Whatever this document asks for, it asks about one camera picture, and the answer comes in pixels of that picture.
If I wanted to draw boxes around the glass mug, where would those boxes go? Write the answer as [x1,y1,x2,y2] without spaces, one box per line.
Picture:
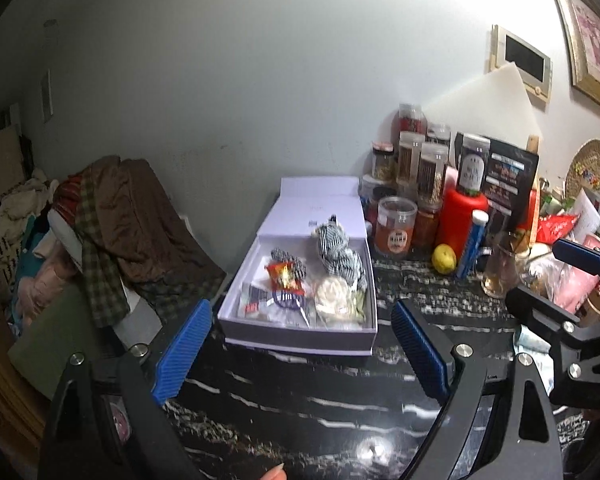
[481,231,529,299]

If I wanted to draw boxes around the red thermos bottle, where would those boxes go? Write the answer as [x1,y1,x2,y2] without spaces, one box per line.
[436,188,489,259]

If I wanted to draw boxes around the dark label tall jar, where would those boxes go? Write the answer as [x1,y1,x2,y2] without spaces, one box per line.
[456,133,491,197]

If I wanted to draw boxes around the black white striped cloth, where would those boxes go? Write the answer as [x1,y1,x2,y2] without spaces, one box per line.
[313,214,368,292]

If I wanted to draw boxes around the amber honey jar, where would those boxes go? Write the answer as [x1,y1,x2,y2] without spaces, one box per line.
[412,206,441,250]

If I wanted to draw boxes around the wall intercom panel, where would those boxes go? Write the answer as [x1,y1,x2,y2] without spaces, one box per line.
[489,25,553,103]

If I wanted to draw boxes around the green plaid cloth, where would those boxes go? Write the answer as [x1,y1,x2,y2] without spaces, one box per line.
[76,167,130,327]

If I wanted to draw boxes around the clear jar with grains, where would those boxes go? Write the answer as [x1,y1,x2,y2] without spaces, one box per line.
[417,142,449,207]

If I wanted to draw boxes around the orange label clear jar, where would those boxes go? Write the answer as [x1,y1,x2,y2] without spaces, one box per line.
[374,196,417,260]

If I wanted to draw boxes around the black stand-up pouch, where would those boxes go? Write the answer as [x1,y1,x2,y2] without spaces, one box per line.
[481,138,539,242]

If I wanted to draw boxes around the white flower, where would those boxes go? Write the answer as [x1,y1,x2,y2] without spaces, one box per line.
[314,275,366,327]

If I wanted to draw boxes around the woven straw plate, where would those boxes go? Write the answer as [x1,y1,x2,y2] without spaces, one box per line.
[565,139,600,198]

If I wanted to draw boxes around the small red candy packet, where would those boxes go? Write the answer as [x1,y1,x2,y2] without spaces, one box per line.
[265,261,304,296]

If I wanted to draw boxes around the yellow lemon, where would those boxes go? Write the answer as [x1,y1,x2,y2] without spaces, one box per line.
[431,244,457,275]

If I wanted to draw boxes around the pink plastic cup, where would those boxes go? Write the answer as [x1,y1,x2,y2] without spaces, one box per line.
[553,256,600,314]

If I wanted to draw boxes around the person's left hand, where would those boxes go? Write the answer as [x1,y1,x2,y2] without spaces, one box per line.
[260,463,287,480]

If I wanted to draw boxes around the brown blanket pile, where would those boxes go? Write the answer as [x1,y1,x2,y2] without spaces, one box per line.
[89,154,228,311]

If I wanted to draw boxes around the white foam board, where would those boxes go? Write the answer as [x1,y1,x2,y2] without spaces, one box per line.
[424,63,543,148]

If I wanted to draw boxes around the blue white tablet tube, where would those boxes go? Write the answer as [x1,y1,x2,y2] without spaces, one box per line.
[455,209,489,280]

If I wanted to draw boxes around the small gold lid jar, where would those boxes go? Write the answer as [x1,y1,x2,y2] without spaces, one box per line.
[372,142,394,182]

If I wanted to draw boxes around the white open gift box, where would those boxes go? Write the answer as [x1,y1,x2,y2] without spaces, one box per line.
[218,177,378,356]

